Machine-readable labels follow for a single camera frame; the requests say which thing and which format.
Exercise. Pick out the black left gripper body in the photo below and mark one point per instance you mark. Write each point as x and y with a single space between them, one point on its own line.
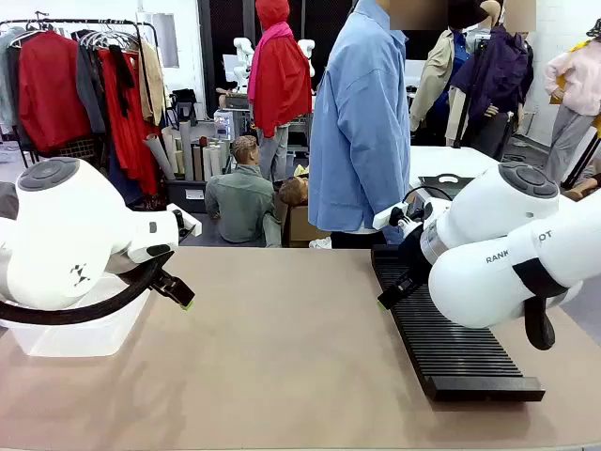
163 279

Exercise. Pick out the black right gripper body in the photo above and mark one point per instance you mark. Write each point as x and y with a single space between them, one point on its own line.
415 256

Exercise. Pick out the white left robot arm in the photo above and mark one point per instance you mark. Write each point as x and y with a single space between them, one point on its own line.
61 244

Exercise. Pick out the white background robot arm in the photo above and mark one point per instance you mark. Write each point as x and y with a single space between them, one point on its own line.
241 61
307 51

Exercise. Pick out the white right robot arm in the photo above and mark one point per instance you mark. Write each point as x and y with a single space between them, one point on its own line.
507 263

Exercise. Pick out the black slotted PCB rack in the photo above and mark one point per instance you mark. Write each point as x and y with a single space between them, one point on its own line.
451 347

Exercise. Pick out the white side table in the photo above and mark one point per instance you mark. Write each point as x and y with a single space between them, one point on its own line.
446 162

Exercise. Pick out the clear plastic storage box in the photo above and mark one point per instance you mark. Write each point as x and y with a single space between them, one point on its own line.
80 333

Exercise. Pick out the seated mannequin green jacket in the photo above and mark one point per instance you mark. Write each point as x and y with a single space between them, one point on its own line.
239 202

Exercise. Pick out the brown cardboard box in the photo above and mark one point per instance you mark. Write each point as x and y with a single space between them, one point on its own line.
300 228

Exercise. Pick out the black bin of paper rolls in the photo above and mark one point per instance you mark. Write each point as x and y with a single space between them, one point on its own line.
188 160

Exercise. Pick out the person in blue shirt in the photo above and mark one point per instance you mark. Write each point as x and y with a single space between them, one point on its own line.
357 141

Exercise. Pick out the mannequin head brown hair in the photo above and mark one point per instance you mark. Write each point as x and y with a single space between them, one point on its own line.
294 190

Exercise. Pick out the red dress on hanger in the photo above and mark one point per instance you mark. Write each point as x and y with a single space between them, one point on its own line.
131 136

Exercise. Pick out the mannequin beige coat black hat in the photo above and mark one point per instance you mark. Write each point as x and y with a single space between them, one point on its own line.
441 80

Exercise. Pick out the mannequin in purple jacket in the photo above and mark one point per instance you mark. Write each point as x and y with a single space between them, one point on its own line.
497 80

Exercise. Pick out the beige hanging garment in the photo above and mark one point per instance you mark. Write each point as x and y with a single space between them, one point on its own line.
152 80

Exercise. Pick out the black hanging scarf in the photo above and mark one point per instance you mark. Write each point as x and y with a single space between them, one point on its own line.
123 80

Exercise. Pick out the dark grey hanging garment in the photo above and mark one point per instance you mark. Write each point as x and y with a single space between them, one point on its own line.
89 89

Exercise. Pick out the red jacket on hanger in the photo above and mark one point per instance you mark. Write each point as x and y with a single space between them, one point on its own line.
49 94

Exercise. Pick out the mannequin in red hooded coat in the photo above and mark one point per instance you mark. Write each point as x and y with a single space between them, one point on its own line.
282 80

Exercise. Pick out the mannequin in pink top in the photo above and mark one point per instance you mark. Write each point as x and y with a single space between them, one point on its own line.
575 94

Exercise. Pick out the light grey hanging garment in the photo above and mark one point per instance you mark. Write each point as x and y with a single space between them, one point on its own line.
5 80

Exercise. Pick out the black metal clothes rack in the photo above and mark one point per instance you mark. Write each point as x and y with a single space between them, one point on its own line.
70 21

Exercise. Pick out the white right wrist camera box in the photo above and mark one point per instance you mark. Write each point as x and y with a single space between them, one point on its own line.
387 217

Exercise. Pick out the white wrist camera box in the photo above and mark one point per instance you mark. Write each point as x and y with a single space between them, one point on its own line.
387 217
188 223

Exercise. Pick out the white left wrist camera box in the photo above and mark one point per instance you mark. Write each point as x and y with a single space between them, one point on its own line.
188 223

